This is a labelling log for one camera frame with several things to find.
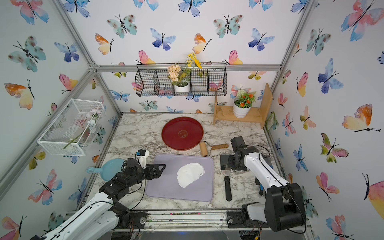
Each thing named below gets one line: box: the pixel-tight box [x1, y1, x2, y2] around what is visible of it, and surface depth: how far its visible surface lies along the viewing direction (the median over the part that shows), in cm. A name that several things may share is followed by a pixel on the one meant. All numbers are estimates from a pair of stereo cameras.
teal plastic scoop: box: [86, 158, 126, 181], surface depth 93 cm
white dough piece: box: [177, 163, 205, 188], surface depth 91 cm
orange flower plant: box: [234, 89, 256, 109], surface depth 101 cm
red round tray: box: [161, 116, 204, 151], surface depth 112 cm
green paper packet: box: [266, 111, 279, 131], surface depth 112 cm
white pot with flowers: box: [167, 52, 203, 93], surface depth 87 cm
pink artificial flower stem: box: [62, 109, 102, 150], surface depth 72 cm
